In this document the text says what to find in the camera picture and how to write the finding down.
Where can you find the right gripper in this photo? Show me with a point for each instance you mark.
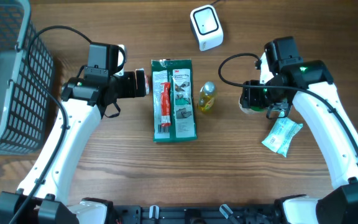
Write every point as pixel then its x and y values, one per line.
pixel 250 93

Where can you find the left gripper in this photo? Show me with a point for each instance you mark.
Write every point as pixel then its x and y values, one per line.
pixel 139 83

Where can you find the red snack stick packet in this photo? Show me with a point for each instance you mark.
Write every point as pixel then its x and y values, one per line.
pixel 165 105

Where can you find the green round can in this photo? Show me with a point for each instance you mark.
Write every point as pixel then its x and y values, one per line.
pixel 251 110

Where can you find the teal wet wipes pack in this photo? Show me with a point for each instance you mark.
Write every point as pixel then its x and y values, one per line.
pixel 281 134

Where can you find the green 3M gloves package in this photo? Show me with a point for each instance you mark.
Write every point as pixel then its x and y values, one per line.
pixel 180 75

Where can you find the yellow liquid soap bottle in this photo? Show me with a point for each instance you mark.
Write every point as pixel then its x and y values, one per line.
pixel 207 97

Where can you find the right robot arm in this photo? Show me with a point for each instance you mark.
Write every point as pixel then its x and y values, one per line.
pixel 286 82

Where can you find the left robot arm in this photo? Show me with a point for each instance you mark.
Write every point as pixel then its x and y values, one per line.
pixel 42 196

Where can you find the white barcode scanner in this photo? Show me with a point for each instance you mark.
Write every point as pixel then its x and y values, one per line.
pixel 206 27

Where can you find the grey plastic mesh basket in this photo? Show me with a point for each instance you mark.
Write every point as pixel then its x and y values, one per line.
pixel 23 105

